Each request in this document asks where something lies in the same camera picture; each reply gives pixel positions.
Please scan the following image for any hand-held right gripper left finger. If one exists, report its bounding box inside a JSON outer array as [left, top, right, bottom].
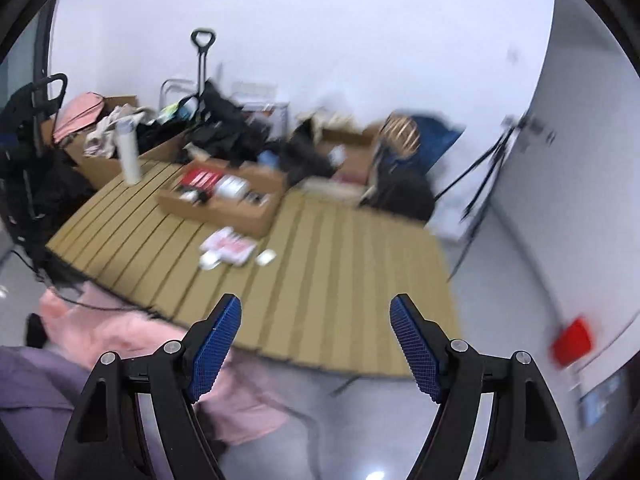
[[52, 294, 243, 480]]

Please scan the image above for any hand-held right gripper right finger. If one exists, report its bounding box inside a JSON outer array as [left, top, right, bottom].
[[390, 294, 581, 480]]

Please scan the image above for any pink wipes packet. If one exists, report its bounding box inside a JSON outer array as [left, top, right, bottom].
[[201, 227, 258, 265]]

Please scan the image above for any shallow cardboard tray box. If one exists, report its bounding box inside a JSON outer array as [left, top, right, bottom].
[[159, 157, 288, 238]]

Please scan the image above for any white plastic packet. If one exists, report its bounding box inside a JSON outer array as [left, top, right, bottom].
[[215, 177, 249, 199]]

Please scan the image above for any red printed carton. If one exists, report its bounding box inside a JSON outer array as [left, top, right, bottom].
[[180, 169, 222, 189]]

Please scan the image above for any pink puffer jacket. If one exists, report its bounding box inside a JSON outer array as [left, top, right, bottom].
[[39, 282, 291, 446]]

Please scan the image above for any olive slatted folding table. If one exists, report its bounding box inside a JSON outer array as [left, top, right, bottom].
[[45, 157, 463, 396]]

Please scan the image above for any red bin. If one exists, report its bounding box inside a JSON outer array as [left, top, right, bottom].
[[550, 316, 596, 366]]

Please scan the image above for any black backpack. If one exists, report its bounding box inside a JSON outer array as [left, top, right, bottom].
[[359, 159, 436, 222]]

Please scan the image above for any black tripod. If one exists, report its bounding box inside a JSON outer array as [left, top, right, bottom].
[[434, 115, 532, 281]]

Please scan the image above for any open cardboard box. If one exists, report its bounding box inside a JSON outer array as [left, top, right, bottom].
[[319, 127, 387, 187]]

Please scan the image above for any large cardboard box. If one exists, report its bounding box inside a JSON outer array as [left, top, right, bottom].
[[42, 95, 193, 190]]

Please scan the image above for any dark blue cloth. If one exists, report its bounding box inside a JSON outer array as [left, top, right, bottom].
[[410, 114, 464, 172]]

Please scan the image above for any white thermos bottle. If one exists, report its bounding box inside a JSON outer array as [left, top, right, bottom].
[[116, 117, 143, 186]]

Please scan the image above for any black trolley bag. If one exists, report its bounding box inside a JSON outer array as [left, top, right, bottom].
[[197, 80, 251, 136]]

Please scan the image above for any beige crumpled cloth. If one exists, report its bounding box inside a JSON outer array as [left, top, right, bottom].
[[83, 105, 152, 159]]

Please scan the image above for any white metal rack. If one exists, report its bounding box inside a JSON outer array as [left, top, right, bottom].
[[160, 78, 201, 111]]

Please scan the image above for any pink bag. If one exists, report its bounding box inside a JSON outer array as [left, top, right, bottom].
[[52, 92, 107, 144]]

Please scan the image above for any black trolley handle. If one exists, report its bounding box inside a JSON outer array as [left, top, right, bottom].
[[191, 29, 217, 107]]

